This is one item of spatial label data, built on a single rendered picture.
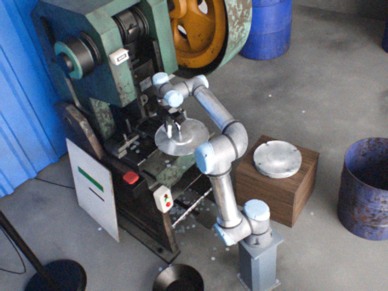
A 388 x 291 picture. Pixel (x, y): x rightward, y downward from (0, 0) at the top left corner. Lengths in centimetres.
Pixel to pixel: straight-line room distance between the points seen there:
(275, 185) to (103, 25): 132
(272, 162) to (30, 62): 181
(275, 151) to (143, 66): 103
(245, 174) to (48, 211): 149
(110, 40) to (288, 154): 132
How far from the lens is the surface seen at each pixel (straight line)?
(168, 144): 198
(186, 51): 220
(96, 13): 170
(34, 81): 303
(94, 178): 245
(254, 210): 178
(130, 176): 191
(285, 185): 232
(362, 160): 260
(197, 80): 177
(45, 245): 283
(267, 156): 242
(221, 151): 149
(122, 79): 178
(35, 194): 319
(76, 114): 225
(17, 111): 304
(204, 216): 242
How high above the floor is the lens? 209
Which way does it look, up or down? 42 degrees down
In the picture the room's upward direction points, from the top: 10 degrees counter-clockwise
